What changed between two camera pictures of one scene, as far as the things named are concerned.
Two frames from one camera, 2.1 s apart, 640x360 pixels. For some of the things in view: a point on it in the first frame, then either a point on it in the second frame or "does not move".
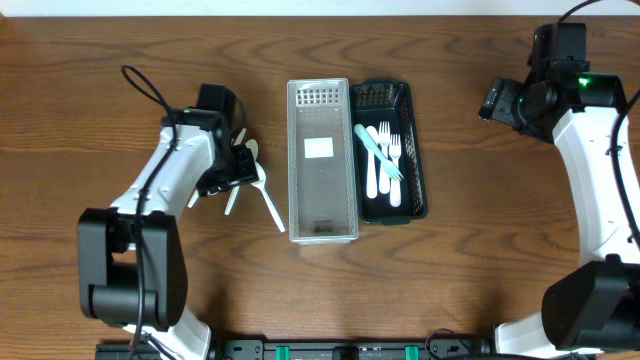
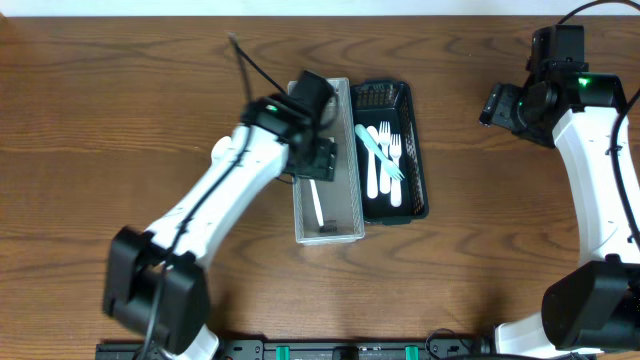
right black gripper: [498, 100] does not move
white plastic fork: [395, 149] does not move
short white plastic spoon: [372, 183] does not move
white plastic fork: [384, 176] does not move
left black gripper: [242, 170] to [316, 163]
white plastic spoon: [261, 172] to [317, 201]
